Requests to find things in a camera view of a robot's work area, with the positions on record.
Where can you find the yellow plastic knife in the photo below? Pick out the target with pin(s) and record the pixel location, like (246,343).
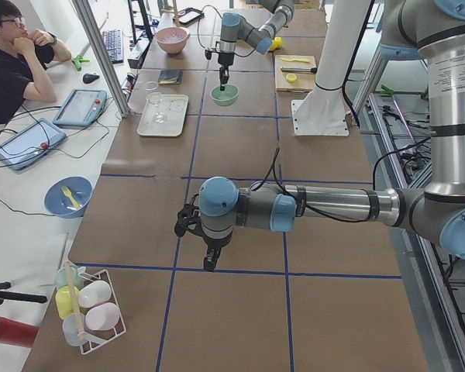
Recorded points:
(300,60)

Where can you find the lemon half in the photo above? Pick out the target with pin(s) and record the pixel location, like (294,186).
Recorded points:
(291,78)

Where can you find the pink bowl with ice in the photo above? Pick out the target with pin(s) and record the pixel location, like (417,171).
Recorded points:
(172,40)

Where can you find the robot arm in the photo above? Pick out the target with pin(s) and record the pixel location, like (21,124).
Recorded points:
(235,27)
(412,30)

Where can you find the green plastic cup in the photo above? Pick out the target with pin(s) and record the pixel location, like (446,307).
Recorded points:
(61,278)

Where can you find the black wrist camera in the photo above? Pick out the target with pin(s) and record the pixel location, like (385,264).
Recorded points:
(188,220)

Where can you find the blue bowl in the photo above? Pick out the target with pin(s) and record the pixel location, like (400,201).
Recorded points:
(57,204)

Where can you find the blue teach pendant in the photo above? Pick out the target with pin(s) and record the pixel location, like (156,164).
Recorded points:
(81,108)
(30,144)

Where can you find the wooden stand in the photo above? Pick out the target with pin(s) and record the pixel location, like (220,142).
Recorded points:
(176,16)

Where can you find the yellow plastic cup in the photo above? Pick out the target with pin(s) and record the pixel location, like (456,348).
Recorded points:
(63,302)

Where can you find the clear wine glass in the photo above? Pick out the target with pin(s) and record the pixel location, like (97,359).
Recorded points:
(154,100)

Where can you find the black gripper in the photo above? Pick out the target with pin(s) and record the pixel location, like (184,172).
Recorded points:
(225,59)
(213,246)

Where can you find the grey folded cloth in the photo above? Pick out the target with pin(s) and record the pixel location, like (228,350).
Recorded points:
(170,77)

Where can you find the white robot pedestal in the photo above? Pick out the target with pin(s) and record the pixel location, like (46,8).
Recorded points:
(322,112)

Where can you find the yellow plastic fork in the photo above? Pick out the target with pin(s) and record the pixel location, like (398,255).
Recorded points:
(68,194)

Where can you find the blue teach pendant far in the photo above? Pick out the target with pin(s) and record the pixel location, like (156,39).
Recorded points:
(81,108)

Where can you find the wooden cutting board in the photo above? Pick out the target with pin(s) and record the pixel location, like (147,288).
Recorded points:
(304,83)

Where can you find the white plastic cup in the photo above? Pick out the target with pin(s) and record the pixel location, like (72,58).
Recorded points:
(95,293)

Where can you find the black computer mouse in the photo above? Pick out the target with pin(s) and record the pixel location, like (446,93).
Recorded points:
(89,78)

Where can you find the cream bear tray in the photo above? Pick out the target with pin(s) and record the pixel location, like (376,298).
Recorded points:
(175,107)

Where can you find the pink plastic cup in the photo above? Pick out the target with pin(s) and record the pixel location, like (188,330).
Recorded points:
(102,317)

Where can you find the yellow lemon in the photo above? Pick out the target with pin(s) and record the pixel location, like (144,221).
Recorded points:
(276,44)

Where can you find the black tripod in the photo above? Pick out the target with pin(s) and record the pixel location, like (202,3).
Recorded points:
(5,294)

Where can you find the green bowl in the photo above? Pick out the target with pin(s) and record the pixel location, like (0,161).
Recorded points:
(225,95)

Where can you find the white wire cup rack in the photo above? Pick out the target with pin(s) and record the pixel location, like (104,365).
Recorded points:
(75,331)

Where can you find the person in black shirt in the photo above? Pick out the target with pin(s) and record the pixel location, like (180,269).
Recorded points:
(24,56)

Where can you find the green clamp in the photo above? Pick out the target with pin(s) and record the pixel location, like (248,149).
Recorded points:
(78,61)

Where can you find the blue teach pendant near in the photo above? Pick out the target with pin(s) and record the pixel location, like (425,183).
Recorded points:
(30,144)

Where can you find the small glass dish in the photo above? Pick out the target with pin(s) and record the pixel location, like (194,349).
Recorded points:
(151,86)

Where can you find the aluminium frame post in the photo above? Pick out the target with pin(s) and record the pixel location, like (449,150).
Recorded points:
(87,19)

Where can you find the black keyboard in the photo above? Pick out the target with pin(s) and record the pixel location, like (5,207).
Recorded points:
(114,45)

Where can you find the red bottle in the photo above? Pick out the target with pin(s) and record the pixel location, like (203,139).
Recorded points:
(17,333)

